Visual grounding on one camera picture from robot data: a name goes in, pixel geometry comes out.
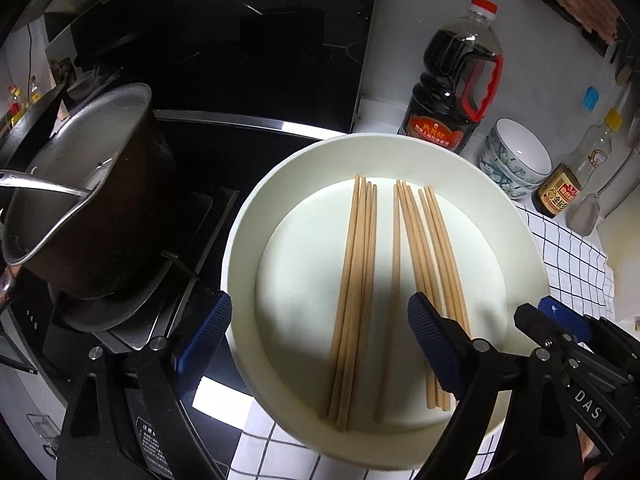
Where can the dark soy sauce jug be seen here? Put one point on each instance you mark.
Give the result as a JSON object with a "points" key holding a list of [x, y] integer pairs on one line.
{"points": [[440, 100]]}

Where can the blue wall hook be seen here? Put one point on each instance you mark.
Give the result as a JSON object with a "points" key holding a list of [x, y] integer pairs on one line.
{"points": [[590, 98]]}

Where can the set of wooden chopsticks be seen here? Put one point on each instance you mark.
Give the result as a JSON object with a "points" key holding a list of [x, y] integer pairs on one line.
{"points": [[357, 285]]}

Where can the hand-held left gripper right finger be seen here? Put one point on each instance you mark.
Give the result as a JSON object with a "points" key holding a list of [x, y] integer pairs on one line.
{"points": [[435, 342]]}

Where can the large white bowl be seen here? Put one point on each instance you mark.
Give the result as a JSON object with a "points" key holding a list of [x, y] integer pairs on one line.
{"points": [[300, 260]]}

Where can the metal ladle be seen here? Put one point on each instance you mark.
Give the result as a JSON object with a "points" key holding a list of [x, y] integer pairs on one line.
{"points": [[45, 185]]}

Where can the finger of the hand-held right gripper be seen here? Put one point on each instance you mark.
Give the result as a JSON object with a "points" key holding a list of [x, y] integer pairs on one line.
{"points": [[537, 322], [565, 312]]}

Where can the yellow-capped soy sauce bottle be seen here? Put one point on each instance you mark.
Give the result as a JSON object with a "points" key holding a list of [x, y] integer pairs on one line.
{"points": [[565, 185]]}

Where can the floral porcelain bowl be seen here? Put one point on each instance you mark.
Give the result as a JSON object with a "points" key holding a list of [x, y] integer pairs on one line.
{"points": [[500, 182], [500, 194], [520, 150]]}

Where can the metal spatula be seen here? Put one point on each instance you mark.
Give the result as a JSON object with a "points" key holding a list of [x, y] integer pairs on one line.
{"points": [[587, 215]]}

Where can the white checked cloth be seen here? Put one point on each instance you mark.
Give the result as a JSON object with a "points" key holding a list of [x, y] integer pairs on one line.
{"points": [[565, 260]]}

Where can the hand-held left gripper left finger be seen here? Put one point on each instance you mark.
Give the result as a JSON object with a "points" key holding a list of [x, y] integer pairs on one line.
{"points": [[205, 332]]}

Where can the black gas stove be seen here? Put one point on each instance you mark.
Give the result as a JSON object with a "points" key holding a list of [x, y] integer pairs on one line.
{"points": [[220, 160]]}

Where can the small oil bottle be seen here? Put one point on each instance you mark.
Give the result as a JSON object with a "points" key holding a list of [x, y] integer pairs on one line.
{"points": [[15, 107]]}

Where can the dark metal cooking pot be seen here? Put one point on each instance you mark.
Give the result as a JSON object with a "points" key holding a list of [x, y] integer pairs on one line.
{"points": [[115, 220]]}

